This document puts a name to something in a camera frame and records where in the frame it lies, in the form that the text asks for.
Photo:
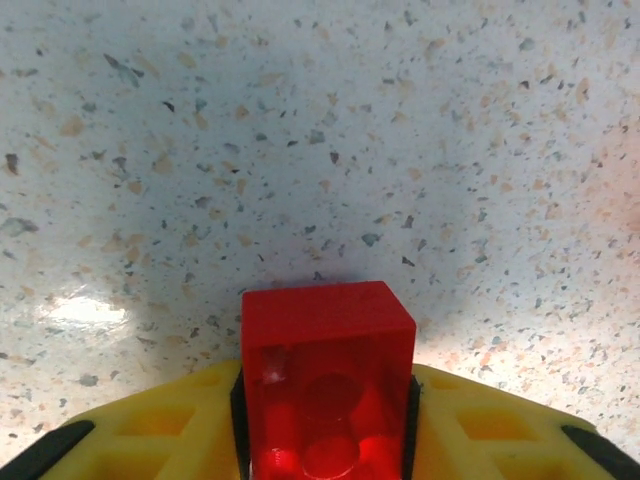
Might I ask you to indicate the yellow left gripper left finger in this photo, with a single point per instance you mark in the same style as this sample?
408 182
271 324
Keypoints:
150 440

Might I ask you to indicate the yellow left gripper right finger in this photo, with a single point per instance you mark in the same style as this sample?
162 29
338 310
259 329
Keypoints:
500 440

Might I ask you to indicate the small red lego brick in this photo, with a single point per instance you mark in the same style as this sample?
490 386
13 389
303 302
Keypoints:
325 350

